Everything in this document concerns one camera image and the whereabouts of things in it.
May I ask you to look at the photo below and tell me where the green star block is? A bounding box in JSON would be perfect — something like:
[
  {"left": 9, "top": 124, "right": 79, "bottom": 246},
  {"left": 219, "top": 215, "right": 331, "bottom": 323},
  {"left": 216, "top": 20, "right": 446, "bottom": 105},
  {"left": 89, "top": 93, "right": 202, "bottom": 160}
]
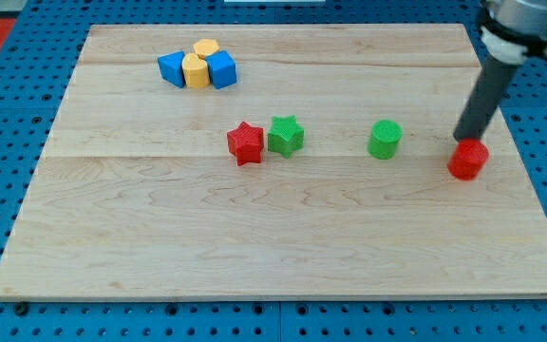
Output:
[{"left": 268, "top": 115, "right": 304, "bottom": 159}]

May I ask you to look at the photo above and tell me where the red star block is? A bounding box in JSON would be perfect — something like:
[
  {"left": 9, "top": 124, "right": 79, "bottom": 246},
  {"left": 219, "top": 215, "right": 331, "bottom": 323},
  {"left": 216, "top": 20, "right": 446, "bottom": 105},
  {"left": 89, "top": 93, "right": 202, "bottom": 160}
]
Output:
[{"left": 227, "top": 122, "right": 264, "bottom": 166}]

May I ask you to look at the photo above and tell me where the light wooden board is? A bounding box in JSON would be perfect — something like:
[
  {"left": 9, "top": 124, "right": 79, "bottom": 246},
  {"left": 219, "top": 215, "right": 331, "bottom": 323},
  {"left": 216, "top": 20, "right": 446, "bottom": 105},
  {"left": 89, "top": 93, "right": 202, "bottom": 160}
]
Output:
[{"left": 0, "top": 24, "right": 547, "bottom": 302}]

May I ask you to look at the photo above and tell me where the right blue cube block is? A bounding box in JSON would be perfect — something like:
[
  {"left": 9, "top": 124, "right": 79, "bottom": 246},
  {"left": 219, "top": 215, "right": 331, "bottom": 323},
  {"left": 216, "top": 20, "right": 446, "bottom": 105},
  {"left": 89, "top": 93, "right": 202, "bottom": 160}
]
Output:
[{"left": 205, "top": 50, "right": 237, "bottom": 89}]

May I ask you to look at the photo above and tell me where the blue cube block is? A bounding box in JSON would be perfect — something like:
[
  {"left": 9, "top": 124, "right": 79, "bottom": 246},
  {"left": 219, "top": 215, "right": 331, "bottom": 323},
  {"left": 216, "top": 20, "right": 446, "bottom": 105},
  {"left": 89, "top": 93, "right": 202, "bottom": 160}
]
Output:
[
  {"left": 205, "top": 50, "right": 237, "bottom": 89},
  {"left": 157, "top": 50, "right": 185, "bottom": 88}
]

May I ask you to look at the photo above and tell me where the green cylinder block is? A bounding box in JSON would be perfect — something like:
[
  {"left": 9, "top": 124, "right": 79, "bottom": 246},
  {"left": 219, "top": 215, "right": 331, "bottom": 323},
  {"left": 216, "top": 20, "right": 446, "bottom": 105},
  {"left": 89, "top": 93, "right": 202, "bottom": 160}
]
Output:
[{"left": 367, "top": 120, "right": 403, "bottom": 160}]

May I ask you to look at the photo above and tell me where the front yellow cylinder block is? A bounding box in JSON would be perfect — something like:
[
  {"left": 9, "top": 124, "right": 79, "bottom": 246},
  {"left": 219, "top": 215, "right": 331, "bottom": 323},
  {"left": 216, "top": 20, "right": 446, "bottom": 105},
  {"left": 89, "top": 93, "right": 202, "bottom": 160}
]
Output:
[{"left": 181, "top": 53, "right": 210, "bottom": 88}]

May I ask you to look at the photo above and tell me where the rear yellow hexagon block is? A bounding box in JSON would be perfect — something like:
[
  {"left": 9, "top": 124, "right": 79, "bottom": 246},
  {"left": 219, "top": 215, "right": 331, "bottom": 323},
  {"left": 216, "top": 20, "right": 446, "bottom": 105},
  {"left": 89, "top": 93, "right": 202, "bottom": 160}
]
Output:
[{"left": 193, "top": 38, "right": 220, "bottom": 59}]

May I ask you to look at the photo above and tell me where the left blue cube block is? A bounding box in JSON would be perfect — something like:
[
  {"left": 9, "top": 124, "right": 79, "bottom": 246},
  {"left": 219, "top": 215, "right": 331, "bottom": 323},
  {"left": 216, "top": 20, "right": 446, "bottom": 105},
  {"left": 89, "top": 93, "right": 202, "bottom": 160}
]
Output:
[{"left": 157, "top": 50, "right": 185, "bottom": 88}]

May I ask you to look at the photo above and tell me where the red cylinder block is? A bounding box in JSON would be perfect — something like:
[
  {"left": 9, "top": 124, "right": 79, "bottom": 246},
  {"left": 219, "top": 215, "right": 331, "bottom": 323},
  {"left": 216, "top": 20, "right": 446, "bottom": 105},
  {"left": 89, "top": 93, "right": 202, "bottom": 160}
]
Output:
[{"left": 447, "top": 139, "right": 489, "bottom": 181}]

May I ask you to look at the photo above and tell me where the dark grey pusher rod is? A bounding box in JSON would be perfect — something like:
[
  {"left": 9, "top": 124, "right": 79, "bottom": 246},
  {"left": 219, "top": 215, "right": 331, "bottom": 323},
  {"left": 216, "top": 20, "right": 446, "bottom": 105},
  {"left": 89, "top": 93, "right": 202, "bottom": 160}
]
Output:
[{"left": 453, "top": 55, "right": 519, "bottom": 142}]

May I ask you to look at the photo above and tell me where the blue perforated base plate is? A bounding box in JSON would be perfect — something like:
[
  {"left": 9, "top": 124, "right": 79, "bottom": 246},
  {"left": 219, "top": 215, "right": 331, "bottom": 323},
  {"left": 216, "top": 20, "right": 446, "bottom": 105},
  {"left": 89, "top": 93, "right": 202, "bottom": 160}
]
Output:
[{"left": 0, "top": 0, "right": 547, "bottom": 341}]

